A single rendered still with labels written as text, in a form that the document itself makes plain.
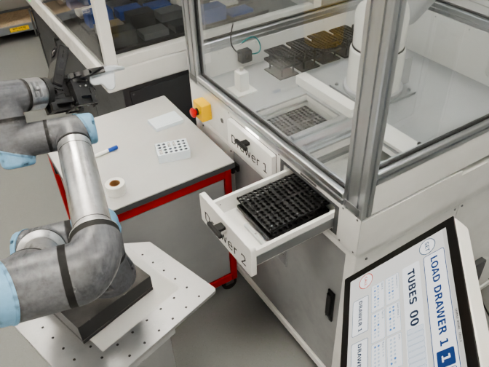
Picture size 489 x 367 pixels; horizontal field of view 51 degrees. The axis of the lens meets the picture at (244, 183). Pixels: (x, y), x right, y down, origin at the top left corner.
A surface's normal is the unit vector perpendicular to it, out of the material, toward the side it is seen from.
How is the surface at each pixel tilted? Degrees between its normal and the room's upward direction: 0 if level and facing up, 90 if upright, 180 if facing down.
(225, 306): 0
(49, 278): 41
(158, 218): 90
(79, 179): 10
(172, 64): 90
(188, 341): 0
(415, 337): 50
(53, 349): 0
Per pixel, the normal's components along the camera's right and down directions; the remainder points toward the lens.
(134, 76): 0.54, 0.52
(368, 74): -0.85, 0.36
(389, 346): -0.77, -0.57
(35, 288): 0.28, -0.04
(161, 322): -0.04, -0.77
